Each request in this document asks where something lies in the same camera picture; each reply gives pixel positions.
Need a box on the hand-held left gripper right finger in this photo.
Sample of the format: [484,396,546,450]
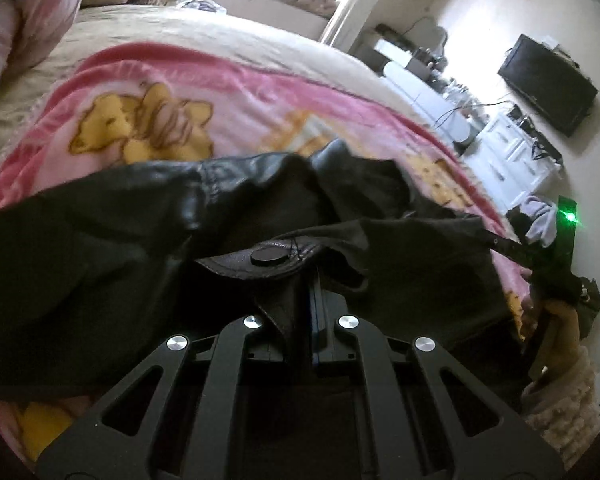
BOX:
[307,272,567,480]

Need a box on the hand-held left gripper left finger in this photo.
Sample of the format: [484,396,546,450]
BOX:
[35,314,293,480]

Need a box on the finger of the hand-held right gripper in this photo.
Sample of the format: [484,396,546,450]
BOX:
[479,227,533,263]

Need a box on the black leather jacket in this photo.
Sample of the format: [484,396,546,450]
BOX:
[0,139,523,403]

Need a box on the person's right hand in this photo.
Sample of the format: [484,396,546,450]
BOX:
[521,267,583,383]

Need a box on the white cloth on floor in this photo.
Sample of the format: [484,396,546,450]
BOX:
[521,194,560,247]

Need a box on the white drawer cabinet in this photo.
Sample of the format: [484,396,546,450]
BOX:
[459,109,563,213]

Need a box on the cluttered white desk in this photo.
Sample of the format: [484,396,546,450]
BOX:
[354,22,483,147]

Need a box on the pink cartoon printed blanket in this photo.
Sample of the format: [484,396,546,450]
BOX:
[0,42,531,466]

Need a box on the cream curtain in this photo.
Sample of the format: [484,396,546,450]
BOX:
[320,0,407,52]

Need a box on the black wall television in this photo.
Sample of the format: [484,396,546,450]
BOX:
[497,34,600,137]

